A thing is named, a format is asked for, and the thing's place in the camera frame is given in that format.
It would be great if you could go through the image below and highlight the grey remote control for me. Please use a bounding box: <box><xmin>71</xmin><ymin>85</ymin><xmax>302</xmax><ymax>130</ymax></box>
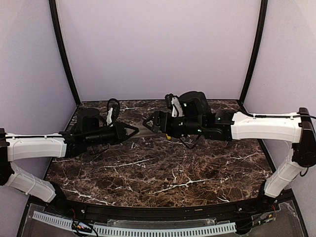
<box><xmin>132</xmin><ymin>124</ymin><xmax>156</xmax><ymax>138</ymax></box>

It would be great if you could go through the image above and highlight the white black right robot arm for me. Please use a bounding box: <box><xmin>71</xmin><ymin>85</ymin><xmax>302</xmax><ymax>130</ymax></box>
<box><xmin>143</xmin><ymin>91</ymin><xmax>316</xmax><ymax>198</ymax></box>

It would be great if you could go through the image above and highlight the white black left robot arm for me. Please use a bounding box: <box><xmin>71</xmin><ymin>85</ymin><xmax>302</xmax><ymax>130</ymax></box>
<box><xmin>0</xmin><ymin>108</ymin><xmax>139</xmax><ymax>203</ymax></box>

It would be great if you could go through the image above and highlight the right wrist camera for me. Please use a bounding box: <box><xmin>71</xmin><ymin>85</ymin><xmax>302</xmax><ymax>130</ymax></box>
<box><xmin>165</xmin><ymin>94</ymin><xmax>184</xmax><ymax>118</ymax></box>

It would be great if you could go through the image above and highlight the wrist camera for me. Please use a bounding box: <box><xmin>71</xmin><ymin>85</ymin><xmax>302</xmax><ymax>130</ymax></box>
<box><xmin>165</xmin><ymin>94</ymin><xmax>184</xmax><ymax>118</ymax></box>
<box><xmin>106</xmin><ymin>98</ymin><xmax>120</xmax><ymax>126</ymax></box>

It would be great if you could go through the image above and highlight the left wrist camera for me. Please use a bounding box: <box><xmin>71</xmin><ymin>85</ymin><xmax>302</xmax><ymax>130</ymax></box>
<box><xmin>106</xmin><ymin>98</ymin><xmax>120</xmax><ymax>126</ymax></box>

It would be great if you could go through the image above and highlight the white slotted cable duct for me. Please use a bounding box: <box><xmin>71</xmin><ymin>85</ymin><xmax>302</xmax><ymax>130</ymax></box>
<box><xmin>32</xmin><ymin>211</ymin><xmax>237</xmax><ymax>237</ymax></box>

